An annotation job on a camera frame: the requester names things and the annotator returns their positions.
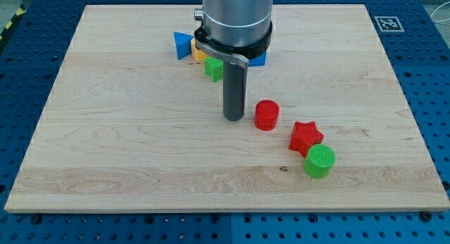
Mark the blue block behind arm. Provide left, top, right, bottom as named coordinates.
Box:
left=248, top=51, right=266, bottom=67

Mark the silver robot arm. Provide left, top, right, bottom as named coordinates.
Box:
left=194, top=0, right=274, bottom=60

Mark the red cylinder block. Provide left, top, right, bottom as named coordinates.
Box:
left=254, top=99, right=280, bottom=131

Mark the green cube block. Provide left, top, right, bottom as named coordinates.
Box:
left=203, top=57, right=224, bottom=82

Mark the grey cylindrical pointer tool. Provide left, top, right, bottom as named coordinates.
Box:
left=195, top=39, right=249, bottom=121

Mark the yellow block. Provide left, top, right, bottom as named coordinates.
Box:
left=191, top=38, right=209, bottom=62

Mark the red star block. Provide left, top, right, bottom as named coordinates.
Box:
left=288, top=121, right=325, bottom=158

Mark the blue triangle block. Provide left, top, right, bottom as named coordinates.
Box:
left=174, top=32, right=193, bottom=60

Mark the wooden board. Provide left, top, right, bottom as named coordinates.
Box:
left=5, top=4, right=449, bottom=213

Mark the green cylinder block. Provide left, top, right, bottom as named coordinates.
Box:
left=304, top=144, right=336, bottom=179

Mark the black white fiducial marker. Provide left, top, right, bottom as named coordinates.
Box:
left=374, top=16, right=404, bottom=32

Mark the white cable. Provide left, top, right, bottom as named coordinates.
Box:
left=429, top=1, right=450, bottom=49

